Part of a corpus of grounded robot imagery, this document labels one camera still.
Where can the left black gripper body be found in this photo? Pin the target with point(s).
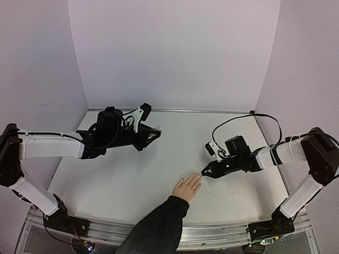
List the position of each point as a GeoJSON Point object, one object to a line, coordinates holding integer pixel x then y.
{"type": "Point", "coordinates": [116, 140]}

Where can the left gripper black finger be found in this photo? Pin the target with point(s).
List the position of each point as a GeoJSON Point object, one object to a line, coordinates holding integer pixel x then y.
{"type": "Point", "coordinates": [146, 138]}
{"type": "Point", "coordinates": [149, 128]}

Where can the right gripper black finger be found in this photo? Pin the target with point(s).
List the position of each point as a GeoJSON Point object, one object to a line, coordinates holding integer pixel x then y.
{"type": "Point", "coordinates": [211, 175]}
{"type": "Point", "coordinates": [211, 168]}

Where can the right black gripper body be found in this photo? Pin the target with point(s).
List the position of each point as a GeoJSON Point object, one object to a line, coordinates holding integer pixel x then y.
{"type": "Point", "coordinates": [217, 169]}

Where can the clear nail polish bottle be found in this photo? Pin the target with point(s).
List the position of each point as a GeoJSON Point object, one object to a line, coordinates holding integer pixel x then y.
{"type": "Point", "coordinates": [158, 128]}

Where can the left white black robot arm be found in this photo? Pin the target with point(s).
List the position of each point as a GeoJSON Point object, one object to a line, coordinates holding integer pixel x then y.
{"type": "Point", "coordinates": [18, 145]}

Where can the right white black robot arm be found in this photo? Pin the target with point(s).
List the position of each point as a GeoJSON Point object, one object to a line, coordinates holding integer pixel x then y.
{"type": "Point", "coordinates": [316, 149]}

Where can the black sleeved forearm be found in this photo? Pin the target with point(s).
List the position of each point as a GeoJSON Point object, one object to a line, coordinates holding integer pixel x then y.
{"type": "Point", "coordinates": [158, 232]}

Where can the person's bare hand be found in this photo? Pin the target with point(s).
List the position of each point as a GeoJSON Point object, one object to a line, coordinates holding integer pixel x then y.
{"type": "Point", "coordinates": [186, 189]}

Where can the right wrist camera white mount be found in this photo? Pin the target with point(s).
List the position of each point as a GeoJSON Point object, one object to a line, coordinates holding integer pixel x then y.
{"type": "Point", "coordinates": [215, 151]}

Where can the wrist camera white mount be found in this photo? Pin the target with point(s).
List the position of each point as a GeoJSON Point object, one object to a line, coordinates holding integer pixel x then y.
{"type": "Point", "coordinates": [215, 151]}
{"type": "Point", "coordinates": [140, 114]}

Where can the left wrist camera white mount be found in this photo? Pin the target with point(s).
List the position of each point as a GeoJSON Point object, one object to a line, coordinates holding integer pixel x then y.
{"type": "Point", "coordinates": [140, 114]}

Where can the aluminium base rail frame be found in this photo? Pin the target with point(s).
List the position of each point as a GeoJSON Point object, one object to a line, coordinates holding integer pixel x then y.
{"type": "Point", "coordinates": [193, 237]}

